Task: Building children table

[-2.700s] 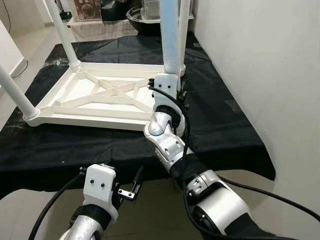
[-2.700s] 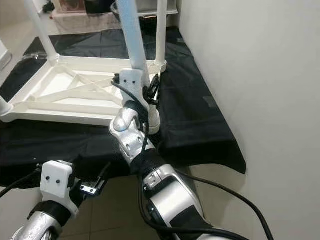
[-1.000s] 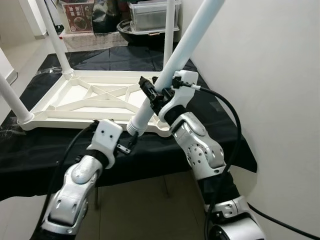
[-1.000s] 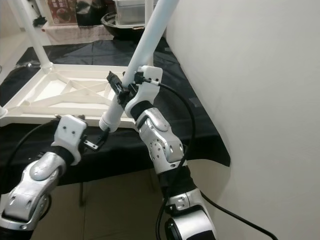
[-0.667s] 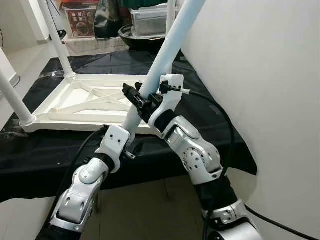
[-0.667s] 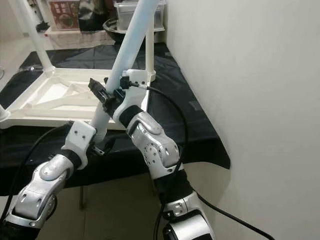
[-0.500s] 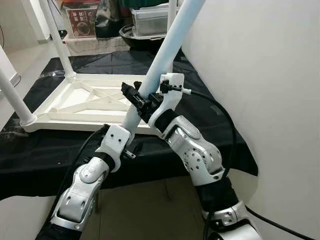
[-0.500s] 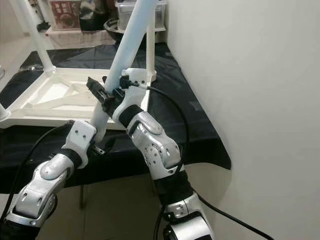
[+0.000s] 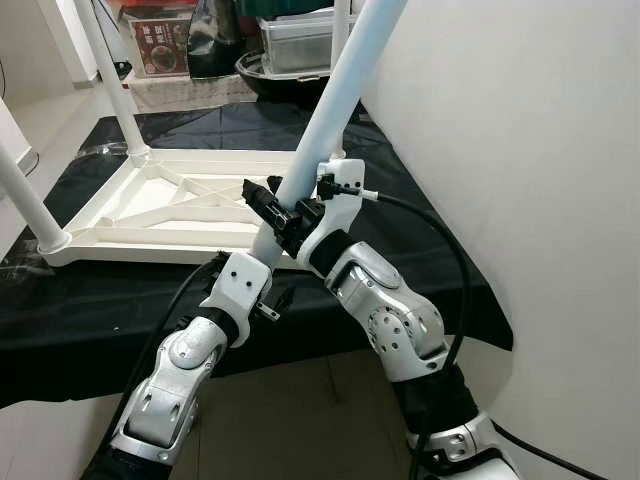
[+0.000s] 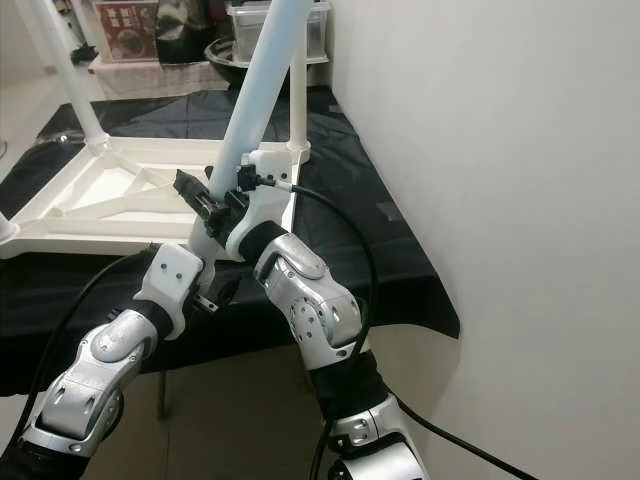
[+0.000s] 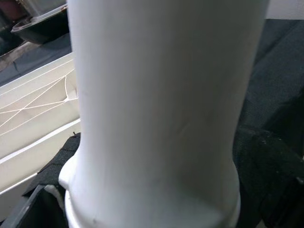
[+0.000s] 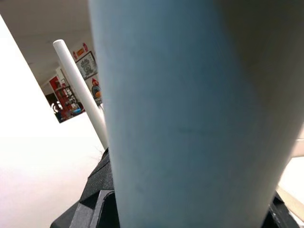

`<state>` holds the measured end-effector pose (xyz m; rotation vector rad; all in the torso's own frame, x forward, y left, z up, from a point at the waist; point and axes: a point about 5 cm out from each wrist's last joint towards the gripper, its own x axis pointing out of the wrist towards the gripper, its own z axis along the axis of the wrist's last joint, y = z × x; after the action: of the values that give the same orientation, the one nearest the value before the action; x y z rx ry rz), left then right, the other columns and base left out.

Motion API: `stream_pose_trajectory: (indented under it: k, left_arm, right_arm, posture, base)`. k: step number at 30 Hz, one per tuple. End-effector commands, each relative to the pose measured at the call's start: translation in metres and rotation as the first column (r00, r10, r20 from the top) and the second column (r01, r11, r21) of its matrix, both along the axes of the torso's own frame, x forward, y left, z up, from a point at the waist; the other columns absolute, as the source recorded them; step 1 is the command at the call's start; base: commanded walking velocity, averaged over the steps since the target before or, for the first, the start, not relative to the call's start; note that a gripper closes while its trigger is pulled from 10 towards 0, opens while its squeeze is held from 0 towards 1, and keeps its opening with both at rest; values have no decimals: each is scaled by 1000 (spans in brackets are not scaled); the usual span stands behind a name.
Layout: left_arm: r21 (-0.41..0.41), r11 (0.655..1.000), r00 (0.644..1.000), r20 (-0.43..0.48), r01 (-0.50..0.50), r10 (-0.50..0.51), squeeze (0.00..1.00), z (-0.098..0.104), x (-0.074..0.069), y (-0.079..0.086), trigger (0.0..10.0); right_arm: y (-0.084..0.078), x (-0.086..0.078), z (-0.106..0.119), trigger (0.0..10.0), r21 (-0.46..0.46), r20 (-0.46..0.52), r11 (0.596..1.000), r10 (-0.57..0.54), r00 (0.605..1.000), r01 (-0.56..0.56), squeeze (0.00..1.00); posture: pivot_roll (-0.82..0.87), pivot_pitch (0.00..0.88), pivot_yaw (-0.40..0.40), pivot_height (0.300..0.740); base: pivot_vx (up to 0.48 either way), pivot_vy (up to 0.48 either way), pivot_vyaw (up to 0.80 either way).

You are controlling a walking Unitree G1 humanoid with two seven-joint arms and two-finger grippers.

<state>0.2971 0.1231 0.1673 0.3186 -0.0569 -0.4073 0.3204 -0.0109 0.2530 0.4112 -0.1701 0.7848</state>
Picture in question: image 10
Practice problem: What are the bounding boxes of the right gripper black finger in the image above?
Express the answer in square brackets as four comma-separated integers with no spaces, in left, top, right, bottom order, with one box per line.
[173,168,231,226]

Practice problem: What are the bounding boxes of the white plastic children table top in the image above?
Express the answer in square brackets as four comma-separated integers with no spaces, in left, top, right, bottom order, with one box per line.
[0,138,306,259]

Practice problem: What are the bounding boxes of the beige low platform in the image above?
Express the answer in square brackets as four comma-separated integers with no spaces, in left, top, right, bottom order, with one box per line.
[90,58,231,99]

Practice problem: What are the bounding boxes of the black round basin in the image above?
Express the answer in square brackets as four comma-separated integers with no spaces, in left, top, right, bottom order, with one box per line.
[205,38,306,96]

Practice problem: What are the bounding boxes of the black tablecloth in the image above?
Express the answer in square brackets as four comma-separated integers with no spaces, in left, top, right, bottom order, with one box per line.
[0,88,461,396]

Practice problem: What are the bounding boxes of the black bag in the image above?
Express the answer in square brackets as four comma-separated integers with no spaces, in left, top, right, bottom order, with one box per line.
[155,0,216,66]

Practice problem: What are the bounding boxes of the clear plastic storage box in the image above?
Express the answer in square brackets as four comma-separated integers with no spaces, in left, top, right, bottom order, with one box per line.
[228,0,331,63]

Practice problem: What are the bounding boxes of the orange-lidded box with red print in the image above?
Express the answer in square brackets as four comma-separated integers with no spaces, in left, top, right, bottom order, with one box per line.
[95,0,161,63]

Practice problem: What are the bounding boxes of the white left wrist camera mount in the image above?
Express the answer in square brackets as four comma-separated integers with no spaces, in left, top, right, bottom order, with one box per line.
[132,245,206,341]

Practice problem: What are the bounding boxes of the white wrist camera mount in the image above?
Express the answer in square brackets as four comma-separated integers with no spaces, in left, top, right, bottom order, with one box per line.
[225,148,296,256]
[132,245,206,341]

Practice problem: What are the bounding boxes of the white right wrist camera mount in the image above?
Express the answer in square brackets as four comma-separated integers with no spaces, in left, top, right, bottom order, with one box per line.
[225,148,296,256]

